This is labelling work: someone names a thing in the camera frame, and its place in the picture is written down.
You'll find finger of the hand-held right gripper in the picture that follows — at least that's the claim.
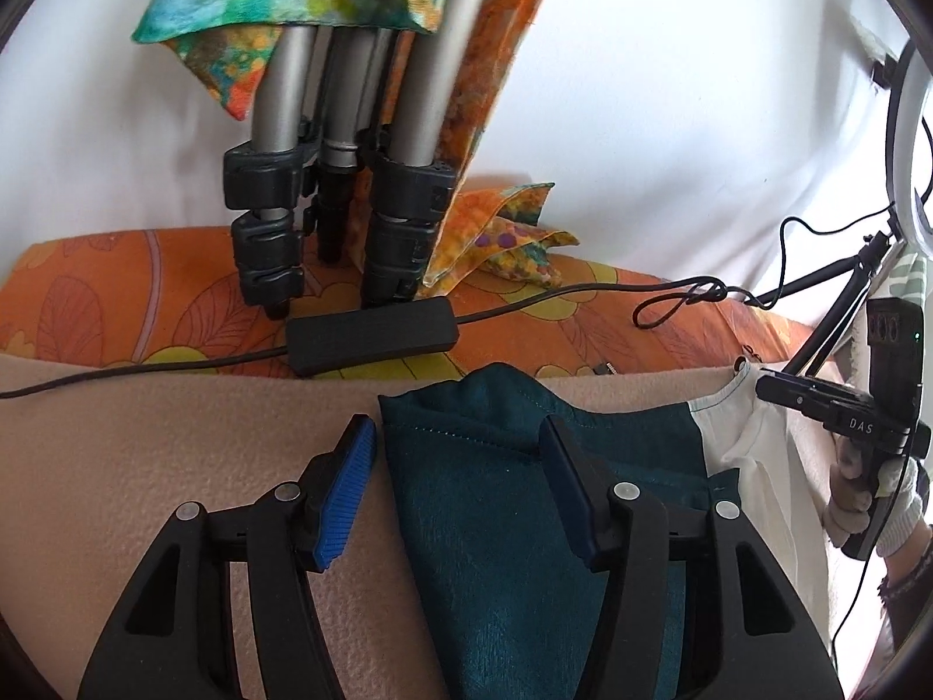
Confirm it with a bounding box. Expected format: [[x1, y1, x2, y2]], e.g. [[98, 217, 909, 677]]
[[756, 370, 874, 435]]

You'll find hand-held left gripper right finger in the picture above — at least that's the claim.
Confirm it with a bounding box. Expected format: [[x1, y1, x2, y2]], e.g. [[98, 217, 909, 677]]
[[538, 415, 847, 700]]

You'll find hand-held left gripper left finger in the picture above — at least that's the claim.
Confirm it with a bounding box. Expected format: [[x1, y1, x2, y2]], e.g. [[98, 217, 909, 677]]
[[76, 414, 378, 700]]

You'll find teal and white printed T-shirt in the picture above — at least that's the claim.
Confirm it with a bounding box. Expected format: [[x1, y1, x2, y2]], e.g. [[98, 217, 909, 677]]
[[377, 362, 839, 700]]

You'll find person's right forearm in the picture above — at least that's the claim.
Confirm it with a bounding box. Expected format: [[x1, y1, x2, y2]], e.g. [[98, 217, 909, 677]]
[[875, 517, 933, 664]]

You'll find person's right hand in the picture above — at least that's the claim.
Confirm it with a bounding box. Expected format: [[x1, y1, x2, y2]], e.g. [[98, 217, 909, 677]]
[[823, 444, 923, 555]]

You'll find black mini tripod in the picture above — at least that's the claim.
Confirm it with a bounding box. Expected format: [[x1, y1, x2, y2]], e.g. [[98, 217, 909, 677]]
[[750, 233, 901, 380]]

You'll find beige blanket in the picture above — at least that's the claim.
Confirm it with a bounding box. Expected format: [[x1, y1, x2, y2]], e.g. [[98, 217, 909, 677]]
[[0, 353, 839, 700]]

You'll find orange floral bedsheet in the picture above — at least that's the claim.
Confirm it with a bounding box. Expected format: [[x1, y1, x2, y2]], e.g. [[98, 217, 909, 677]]
[[0, 227, 818, 380]]

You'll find silver tripod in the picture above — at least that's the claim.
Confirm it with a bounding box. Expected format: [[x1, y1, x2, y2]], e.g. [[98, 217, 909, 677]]
[[222, 0, 504, 322]]

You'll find black cable control box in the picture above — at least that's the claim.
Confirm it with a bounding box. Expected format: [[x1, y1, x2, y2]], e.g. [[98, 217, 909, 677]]
[[286, 296, 460, 378]]

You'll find black cable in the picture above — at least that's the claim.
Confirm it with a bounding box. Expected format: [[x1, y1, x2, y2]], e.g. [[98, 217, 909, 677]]
[[0, 117, 933, 401]]

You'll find white ring light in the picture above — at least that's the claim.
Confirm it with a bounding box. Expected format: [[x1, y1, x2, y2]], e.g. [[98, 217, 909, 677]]
[[871, 36, 933, 256]]

